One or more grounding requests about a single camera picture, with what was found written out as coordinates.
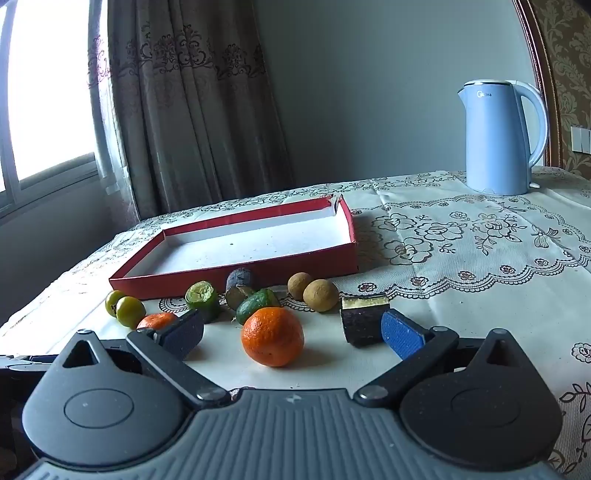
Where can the green cucumber chunk jagged cut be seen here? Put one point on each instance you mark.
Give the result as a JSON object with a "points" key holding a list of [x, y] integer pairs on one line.
{"points": [[203, 300]]}

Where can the window with grey frame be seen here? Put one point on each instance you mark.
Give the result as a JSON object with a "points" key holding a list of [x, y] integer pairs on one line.
{"points": [[46, 92]]}

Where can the green cucumber chunk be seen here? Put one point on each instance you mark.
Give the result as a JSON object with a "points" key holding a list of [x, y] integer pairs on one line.
{"points": [[256, 304]]}

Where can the light blue electric kettle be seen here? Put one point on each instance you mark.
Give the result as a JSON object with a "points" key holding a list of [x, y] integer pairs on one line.
{"points": [[494, 138]]}

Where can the brown framed damask wall panel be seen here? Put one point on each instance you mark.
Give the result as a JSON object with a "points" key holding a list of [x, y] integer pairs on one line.
{"points": [[568, 55]]}

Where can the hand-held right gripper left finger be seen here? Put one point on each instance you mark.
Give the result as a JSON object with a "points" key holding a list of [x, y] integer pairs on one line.
{"points": [[182, 334]]}

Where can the dark sugarcane piece broken end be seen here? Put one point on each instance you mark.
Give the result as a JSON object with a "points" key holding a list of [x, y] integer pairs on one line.
{"points": [[240, 281]]}

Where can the small green round fruit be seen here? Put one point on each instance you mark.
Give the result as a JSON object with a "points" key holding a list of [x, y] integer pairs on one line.
{"points": [[130, 311], [112, 302]]}

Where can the large orange tangerine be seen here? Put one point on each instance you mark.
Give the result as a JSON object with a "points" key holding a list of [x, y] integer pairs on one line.
{"points": [[272, 337]]}

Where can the red shallow cardboard box tray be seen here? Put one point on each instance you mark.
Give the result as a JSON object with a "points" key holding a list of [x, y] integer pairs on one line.
{"points": [[231, 244]]}

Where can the patterned beige curtain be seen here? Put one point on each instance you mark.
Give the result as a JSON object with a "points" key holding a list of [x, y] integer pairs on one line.
{"points": [[194, 115]]}

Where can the white wall switch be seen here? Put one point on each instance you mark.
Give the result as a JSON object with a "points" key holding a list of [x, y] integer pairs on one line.
{"points": [[581, 138]]}

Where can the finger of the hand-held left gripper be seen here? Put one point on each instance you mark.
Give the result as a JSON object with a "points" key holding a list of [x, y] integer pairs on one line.
{"points": [[23, 362]]}

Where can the brown longan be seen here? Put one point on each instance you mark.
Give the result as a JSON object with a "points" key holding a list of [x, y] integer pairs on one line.
{"points": [[298, 286], [321, 295]]}

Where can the dark sugarcane piece cut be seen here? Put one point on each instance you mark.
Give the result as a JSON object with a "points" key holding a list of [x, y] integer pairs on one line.
{"points": [[360, 327]]}

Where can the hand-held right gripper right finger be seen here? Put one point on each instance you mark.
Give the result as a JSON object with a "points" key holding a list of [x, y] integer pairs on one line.
{"points": [[404, 334]]}

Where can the small orange tangerine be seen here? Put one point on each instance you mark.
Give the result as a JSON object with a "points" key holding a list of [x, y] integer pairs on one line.
{"points": [[154, 321]]}

